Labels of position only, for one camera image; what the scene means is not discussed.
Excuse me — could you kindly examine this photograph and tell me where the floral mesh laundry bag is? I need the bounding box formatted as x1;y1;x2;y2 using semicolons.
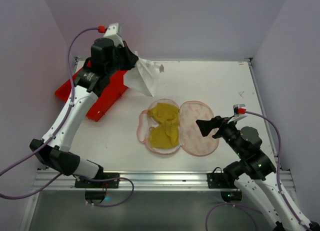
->
136;98;219;157

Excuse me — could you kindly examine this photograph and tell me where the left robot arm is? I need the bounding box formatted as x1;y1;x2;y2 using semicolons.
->
29;37;139;179

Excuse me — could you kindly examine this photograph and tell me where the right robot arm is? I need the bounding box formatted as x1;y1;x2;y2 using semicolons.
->
196;116;320;231

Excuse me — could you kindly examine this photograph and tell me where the yellow bra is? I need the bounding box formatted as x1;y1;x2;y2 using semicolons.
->
147;102;180;149

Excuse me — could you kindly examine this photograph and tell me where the red plastic tray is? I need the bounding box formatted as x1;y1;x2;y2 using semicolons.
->
54;70;128;122

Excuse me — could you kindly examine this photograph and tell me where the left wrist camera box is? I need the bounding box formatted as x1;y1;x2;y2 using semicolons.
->
103;23;124;47

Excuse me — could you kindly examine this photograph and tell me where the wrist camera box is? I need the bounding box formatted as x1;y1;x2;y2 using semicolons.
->
228;104;247;123
103;23;124;47

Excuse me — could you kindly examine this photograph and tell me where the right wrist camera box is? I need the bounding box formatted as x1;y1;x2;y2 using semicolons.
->
228;104;247;123

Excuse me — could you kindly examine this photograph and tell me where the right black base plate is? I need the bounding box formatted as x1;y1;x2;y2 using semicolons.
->
206;172;236;189

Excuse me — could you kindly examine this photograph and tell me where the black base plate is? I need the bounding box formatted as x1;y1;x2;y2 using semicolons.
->
74;172;120;189
206;172;236;189

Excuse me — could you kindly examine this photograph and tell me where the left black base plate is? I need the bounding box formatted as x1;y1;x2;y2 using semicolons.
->
74;172;120;189

